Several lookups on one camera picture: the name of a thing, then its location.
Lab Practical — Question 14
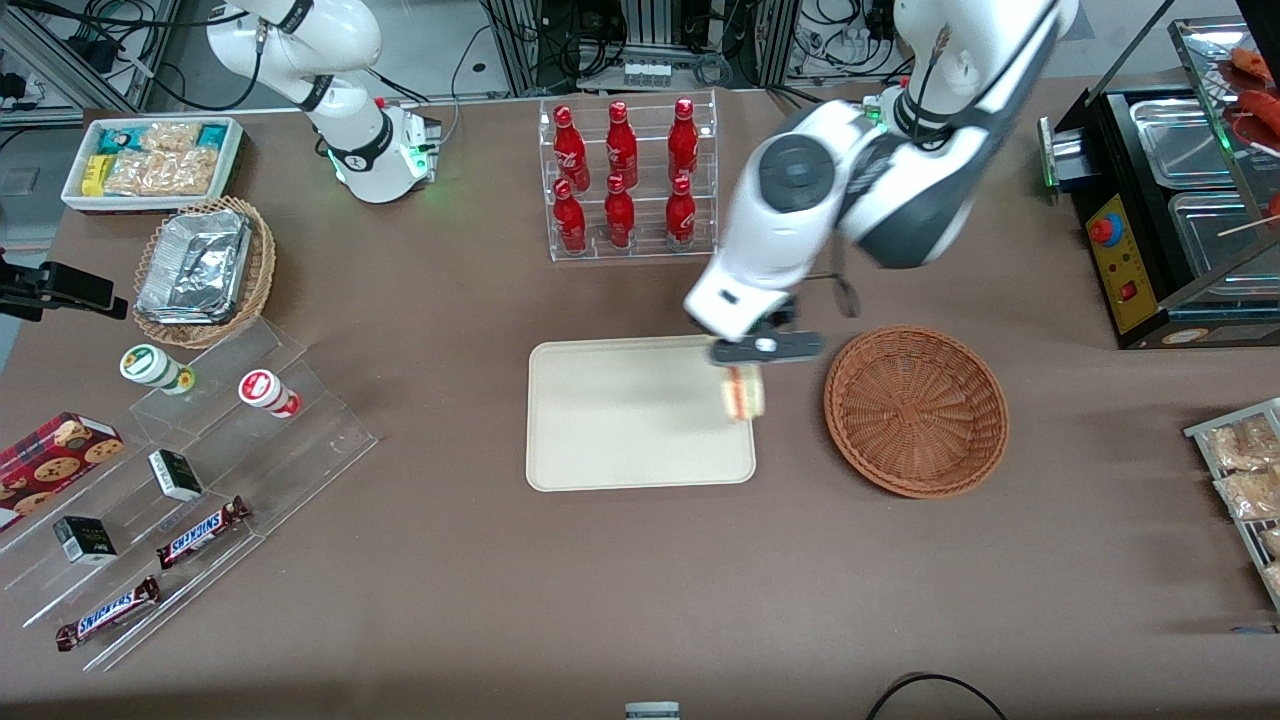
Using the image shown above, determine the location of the steel food pan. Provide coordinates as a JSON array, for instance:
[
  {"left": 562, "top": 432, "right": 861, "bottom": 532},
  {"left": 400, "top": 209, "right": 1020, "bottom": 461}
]
[
  {"left": 1130, "top": 98, "right": 1242, "bottom": 189},
  {"left": 1168, "top": 190, "right": 1280, "bottom": 301}
]

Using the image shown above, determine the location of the brown Snickers bar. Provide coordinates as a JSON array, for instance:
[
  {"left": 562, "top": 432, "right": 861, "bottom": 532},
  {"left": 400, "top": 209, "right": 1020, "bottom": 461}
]
[
  {"left": 55, "top": 576, "right": 162, "bottom": 653},
  {"left": 156, "top": 496, "right": 251, "bottom": 571}
]

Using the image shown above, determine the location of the clear acrylic bottle rack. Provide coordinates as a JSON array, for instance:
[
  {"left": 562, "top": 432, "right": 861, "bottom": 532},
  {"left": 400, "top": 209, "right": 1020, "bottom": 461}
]
[{"left": 538, "top": 90, "right": 719, "bottom": 263}]

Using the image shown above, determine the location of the light tan wicker basket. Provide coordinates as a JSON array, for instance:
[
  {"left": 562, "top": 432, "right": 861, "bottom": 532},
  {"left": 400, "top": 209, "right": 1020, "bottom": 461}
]
[{"left": 132, "top": 196, "right": 276, "bottom": 350}]

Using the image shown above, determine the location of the cream rectangular tray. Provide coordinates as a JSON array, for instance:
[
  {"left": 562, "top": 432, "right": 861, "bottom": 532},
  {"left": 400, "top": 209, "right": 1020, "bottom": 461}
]
[{"left": 526, "top": 334, "right": 757, "bottom": 493}]

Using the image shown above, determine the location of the large clear bag of crackers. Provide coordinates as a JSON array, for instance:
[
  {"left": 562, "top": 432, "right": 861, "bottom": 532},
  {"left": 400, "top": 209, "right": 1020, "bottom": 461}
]
[{"left": 105, "top": 148, "right": 223, "bottom": 197}]

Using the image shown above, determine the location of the small dark green box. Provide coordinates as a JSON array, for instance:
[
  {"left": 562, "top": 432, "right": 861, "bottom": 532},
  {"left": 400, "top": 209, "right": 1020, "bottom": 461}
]
[
  {"left": 148, "top": 449, "right": 204, "bottom": 502},
  {"left": 53, "top": 516, "right": 118, "bottom": 566}
]

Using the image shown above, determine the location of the black hot food display case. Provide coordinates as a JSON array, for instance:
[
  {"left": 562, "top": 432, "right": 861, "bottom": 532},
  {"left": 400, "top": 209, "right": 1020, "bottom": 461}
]
[{"left": 1038, "top": 15, "right": 1280, "bottom": 351}]

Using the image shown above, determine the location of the red lid white cup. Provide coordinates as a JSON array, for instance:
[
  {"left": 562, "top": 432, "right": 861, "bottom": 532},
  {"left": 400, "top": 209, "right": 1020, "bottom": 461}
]
[{"left": 238, "top": 369, "right": 301, "bottom": 419}]

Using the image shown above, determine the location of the red cookie box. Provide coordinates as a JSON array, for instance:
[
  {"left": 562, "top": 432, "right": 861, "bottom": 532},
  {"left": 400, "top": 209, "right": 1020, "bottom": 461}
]
[{"left": 0, "top": 412, "right": 126, "bottom": 532}]

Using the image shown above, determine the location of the aluminium frame rack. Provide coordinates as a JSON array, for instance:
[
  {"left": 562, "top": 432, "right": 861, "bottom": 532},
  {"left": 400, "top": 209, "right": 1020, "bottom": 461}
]
[{"left": 480, "top": 0, "right": 801, "bottom": 97}]

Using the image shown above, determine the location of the black floor cable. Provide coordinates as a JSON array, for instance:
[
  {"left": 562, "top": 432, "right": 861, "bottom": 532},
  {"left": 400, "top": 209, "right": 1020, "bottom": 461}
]
[{"left": 865, "top": 672, "right": 1009, "bottom": 720}]

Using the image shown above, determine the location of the white rectangular snack bin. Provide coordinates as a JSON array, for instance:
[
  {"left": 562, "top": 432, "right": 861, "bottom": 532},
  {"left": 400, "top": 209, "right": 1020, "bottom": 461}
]
[{"left": 62, "top": 117, "right": 244, "bottom": 215}]

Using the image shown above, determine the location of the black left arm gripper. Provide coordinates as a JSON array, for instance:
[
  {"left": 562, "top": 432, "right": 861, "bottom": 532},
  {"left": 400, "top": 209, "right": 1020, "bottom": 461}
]
[{"left": 745, "top": 297, "right": 799, "bottom": 339}]

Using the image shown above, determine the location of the triangle sandwich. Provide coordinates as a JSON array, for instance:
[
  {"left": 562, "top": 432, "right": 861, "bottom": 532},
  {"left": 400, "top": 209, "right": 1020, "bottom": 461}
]
[{"left": 722, "top": 364, "right": 767, "bottom": 423}]

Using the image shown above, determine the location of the brown round wicker basket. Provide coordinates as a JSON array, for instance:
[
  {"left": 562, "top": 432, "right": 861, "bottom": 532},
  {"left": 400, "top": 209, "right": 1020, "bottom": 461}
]
[{"left": 824, "top": 325, "right": 1009, "bottom": 499}]

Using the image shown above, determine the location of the tray of wrapped snacks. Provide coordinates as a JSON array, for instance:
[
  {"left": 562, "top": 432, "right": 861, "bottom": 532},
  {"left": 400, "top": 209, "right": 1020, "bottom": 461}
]
[{"left": 1185, "top": 398, "right": 1280, "bottom": 611}]

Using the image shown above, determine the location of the green lid white cup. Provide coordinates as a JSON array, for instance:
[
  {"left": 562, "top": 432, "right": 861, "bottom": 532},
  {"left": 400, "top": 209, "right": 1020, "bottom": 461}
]
[{"left": 119, "top": 343, "right": 196, "bottom": 396}]

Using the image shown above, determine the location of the silver foil container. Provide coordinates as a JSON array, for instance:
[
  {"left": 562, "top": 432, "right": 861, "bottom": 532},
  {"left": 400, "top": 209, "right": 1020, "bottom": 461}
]
[{"left": 136, "top": 209, "right": 253, "bottom": 327}]

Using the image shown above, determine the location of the red cola bottle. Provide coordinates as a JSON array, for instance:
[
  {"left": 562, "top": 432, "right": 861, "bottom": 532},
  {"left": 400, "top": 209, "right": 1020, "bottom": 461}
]
[
  {"left": 553, "top": 178, "right": 589, "bottom": 256},
  {"left": 668, "top": 97, "right": 699, "bottom": 181},
  {"left": 665, "top": 175, "right": 697, "bottom": 249},
  {"left": 553, "top": 105, "right": 589, "bottom": 191},
  {"left": 604, "top": 174, "right": 637, "bottom": 251},
  {"left": 606, "top": 100, "right": 639, "bottom": 189}
]

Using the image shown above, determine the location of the clear acrylic stepped display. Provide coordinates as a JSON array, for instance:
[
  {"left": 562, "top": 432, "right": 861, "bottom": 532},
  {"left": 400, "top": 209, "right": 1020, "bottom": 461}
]
[{"left": 0, "top": 318, "right": 379, "bottom": 673}]

